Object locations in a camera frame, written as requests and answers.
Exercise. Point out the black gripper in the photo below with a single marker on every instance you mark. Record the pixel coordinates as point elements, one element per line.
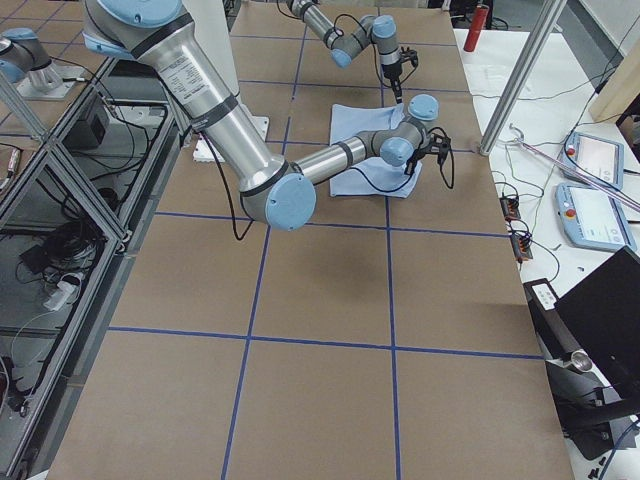
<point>391,73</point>
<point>414,159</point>

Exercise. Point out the light blue t-shirt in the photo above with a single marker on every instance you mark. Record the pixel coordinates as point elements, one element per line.
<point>372,176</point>

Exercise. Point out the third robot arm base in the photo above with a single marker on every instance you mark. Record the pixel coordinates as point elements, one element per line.
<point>26,64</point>

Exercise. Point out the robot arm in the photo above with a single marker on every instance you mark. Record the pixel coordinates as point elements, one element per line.
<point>161,35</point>
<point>347,37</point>

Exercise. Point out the small orange circuit board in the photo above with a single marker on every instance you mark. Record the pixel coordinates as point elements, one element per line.
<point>510,208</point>

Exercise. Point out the red cylinder bottle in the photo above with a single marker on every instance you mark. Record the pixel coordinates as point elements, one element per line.
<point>476,27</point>

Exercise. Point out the metal grabber stick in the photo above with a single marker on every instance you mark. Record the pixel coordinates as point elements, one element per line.
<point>576,171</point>

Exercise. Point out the near teach pendant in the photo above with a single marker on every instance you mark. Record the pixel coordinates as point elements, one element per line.
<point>591,219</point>

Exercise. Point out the teach pendant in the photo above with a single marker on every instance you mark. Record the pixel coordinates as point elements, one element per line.
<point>601,157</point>
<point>591,219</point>

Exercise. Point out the far teach pendant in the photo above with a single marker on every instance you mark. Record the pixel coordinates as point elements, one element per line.
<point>601,157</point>

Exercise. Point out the wooden board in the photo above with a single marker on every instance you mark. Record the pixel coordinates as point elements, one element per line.
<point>621,23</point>

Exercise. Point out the black box with label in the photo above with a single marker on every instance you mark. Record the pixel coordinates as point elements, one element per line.
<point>554,336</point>

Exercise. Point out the silver metal cup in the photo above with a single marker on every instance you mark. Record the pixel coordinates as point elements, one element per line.
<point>580,362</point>

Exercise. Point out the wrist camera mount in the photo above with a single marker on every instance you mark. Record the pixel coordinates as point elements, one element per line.
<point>409,55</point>
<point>440,146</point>

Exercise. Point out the aluminium frame post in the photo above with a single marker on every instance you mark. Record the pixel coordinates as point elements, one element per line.
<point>534,44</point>

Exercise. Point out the white pedestal column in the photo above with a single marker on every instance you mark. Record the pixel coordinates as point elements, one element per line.
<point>212,34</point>

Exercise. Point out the aluminium frame cabinet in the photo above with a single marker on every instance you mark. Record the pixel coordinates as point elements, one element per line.
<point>82,170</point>

